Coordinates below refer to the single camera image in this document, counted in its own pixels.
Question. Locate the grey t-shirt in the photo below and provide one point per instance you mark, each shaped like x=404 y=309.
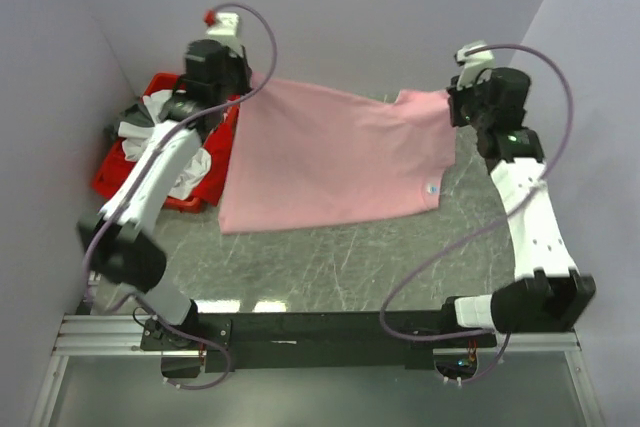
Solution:
x=137 y=115

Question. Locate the white t-shirt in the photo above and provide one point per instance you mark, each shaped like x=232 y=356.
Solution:
x=167 y=153

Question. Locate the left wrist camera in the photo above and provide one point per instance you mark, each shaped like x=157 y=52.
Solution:
x=224 y=27

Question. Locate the aluminium rail frame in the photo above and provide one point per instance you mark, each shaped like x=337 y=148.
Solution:
x=123 y=334

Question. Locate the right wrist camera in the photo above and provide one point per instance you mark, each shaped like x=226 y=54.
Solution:
x=476 y=62

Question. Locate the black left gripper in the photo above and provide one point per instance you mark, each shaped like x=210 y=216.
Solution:
x=242 y=63

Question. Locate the black base beam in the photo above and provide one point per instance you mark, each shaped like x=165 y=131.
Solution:
x=258 y=355

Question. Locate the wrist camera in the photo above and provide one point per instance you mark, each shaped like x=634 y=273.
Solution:
x=224 y=27
x=476 y=62

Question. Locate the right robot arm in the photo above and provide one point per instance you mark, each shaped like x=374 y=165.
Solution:
x=548 y=294

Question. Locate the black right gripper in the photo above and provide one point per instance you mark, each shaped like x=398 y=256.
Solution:
x=457 y=95

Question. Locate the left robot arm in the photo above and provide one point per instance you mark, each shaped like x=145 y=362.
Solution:
x=117 y=239

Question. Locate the pink t-shirt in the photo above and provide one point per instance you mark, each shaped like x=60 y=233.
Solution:
x=307 y=156

